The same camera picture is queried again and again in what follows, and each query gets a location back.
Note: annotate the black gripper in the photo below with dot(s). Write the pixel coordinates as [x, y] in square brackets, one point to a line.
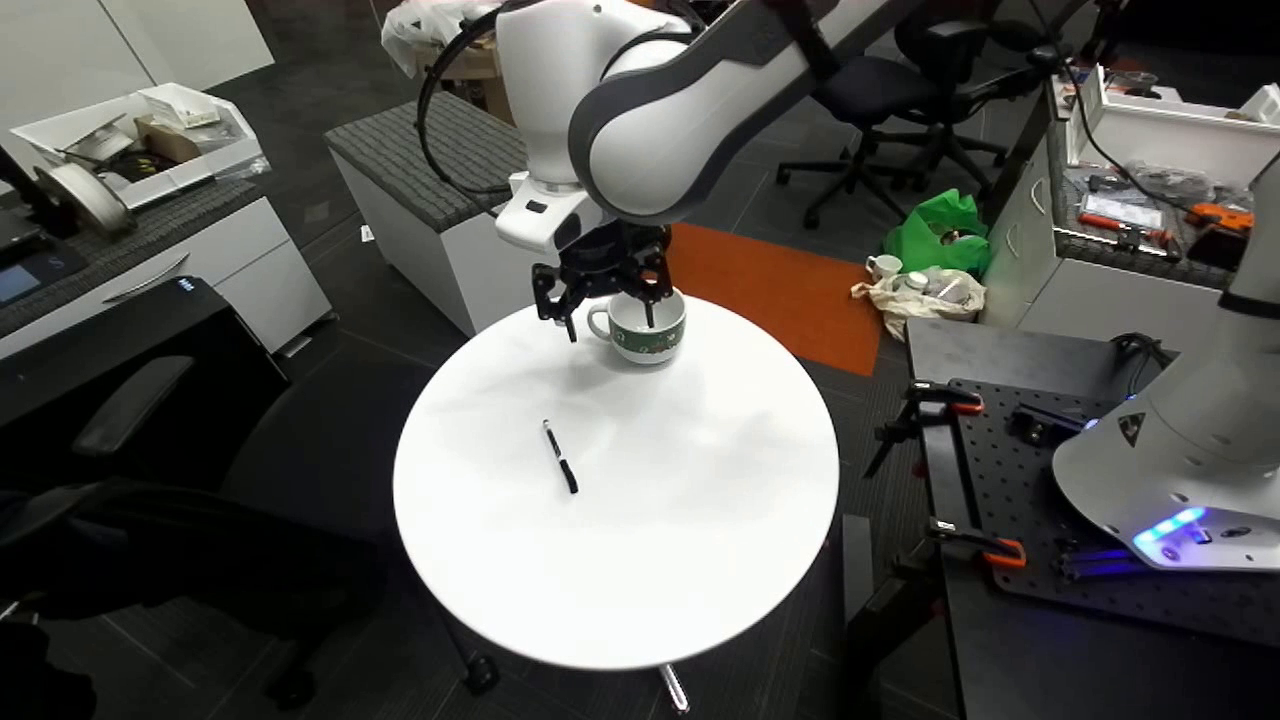
[615, 256]

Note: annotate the black and white pen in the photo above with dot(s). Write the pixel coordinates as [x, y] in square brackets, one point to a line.
[562, 457]

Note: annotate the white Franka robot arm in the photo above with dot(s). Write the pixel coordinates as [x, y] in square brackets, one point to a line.
[664, 132]

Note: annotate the orange floor mat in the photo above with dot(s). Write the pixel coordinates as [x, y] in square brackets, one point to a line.
[775, 295]

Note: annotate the white cabinet with grey cushion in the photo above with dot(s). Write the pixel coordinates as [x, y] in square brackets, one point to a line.
[425, 172]

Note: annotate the beige plastic bag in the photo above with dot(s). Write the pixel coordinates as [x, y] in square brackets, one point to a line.
[920, 302]

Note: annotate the white plastic bag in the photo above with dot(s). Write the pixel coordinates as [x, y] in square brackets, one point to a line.
[425, 33]

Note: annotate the black swivel office chair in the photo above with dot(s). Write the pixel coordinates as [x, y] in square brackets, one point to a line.
[880, 85]

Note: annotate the green plastic bag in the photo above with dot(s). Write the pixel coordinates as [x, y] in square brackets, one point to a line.
[944, 233]

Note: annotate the white desk cabinet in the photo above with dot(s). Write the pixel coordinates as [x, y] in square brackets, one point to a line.
[224, 265]

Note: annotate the dark chair with black jacket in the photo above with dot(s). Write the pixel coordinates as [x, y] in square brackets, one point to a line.
[160, 443]

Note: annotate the white tray with clutter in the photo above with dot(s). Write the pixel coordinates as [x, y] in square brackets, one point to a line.
[160, 142]

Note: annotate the white cart with tools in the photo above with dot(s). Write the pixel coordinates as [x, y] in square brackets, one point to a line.
[1132, 215]

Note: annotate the beige tape roll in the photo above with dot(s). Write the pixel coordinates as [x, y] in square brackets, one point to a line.
[80, 199]

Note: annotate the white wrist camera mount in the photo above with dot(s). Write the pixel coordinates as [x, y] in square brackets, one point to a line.
[534, 222]

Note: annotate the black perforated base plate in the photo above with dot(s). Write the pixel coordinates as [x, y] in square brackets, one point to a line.
[1040, 523]

